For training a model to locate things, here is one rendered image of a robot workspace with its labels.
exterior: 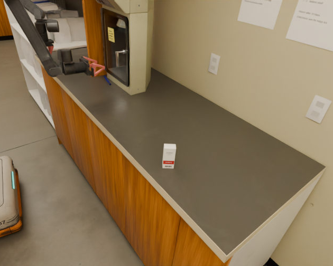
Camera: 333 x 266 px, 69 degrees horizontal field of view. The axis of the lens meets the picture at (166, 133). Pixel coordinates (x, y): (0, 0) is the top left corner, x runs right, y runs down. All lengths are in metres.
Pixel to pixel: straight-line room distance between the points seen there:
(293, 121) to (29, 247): 1.81
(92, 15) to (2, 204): 1.34
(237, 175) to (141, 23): 0.94
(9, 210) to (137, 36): 1.36
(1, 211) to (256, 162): 1.56
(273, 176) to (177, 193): 0.43
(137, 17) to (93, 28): 0.40
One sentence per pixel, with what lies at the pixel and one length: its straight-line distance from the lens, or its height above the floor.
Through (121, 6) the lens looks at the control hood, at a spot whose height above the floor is 1.44.
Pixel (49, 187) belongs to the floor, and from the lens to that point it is 2.33.
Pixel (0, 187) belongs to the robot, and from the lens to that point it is 2.07.
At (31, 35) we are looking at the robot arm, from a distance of 1.36.
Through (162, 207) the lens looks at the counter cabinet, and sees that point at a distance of 1.09.
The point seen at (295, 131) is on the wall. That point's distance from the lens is 1.36.
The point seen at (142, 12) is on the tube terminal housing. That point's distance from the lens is 1.45.
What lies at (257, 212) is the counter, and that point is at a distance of 0.97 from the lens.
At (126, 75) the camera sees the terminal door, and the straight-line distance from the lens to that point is 1.52.
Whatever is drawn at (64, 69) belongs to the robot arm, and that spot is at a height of 1.15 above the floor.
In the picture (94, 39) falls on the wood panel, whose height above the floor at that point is 1.19.
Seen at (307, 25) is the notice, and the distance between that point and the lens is 1.25.
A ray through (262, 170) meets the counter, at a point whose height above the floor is 0.94.
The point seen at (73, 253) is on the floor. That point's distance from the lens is 1.92.
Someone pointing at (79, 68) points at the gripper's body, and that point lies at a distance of 1.39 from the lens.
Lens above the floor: 1.65
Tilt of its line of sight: 35 degrees down
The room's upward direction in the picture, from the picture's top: 5 degrees clockwise
